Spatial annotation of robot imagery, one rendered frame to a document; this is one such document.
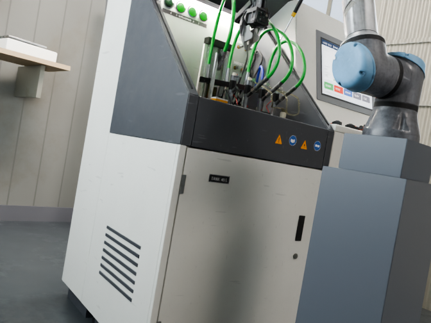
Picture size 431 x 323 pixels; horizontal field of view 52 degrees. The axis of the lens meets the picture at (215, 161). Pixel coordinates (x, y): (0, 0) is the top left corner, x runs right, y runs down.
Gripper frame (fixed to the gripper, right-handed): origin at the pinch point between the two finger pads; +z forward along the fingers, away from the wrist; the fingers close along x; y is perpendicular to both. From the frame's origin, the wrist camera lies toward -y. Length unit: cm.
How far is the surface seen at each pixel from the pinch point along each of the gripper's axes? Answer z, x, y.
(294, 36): -15.7, 35.0, -11.2
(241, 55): -5.4, 22.5, -31.9
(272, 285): 89, 15, 22
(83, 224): 84, -35, -48
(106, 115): 35, -35, -43
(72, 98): 19, 5, -224
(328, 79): -1, 57, -6
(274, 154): 39.7, 4.5, 21.7
